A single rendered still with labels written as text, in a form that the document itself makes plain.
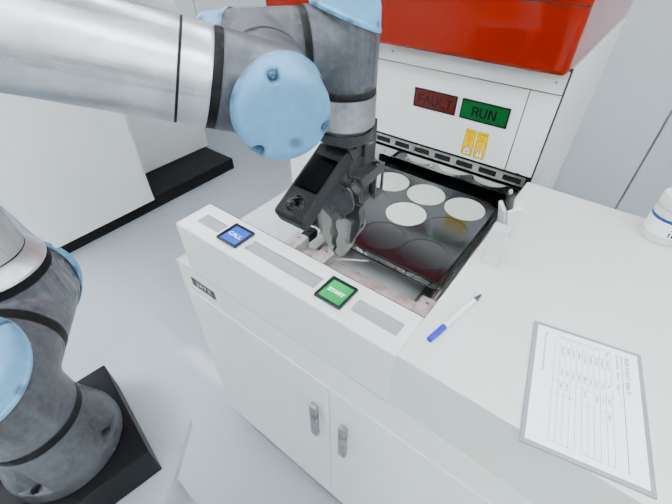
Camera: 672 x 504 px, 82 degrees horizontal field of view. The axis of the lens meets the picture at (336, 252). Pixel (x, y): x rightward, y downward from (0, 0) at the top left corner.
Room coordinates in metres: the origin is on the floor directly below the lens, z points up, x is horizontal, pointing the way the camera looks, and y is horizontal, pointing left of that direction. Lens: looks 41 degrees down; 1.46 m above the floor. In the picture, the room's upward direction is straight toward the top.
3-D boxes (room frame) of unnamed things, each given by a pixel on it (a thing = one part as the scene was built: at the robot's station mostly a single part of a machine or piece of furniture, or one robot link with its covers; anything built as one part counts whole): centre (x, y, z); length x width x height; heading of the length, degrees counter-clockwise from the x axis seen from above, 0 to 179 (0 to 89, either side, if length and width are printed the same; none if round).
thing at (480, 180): (0.96, -0.29, 0.89); 0.44 x 0.02 x 0.10; 53
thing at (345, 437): (0.65, -0.17, 0.41); 0.96 x 0.64 x 0.82; 53
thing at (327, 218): (0.49, 0.00, 1.09); 0.06 x 0.03 x 0.09; 144
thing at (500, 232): (0.55, -0.30, 1.03); 0.06 x 0.04 x 0.13; 143
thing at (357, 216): (0.45, -0.02, 1.14); 0.05 x 0.02 x 0.09; 54
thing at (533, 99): (1.08, -0.16, 1.02); 0.81 x 0.03 x 0.40; 53
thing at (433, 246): (0.79, -0.17, 0.90); 0.34 x 0.34 x 0.01; 53
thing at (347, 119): (0.48, -0.01, 1.28); 0.08 x 0.08 x 0.05
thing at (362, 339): (0.54, 0.10, 0.89); 0.55 x 0.09 x 0.14; 53
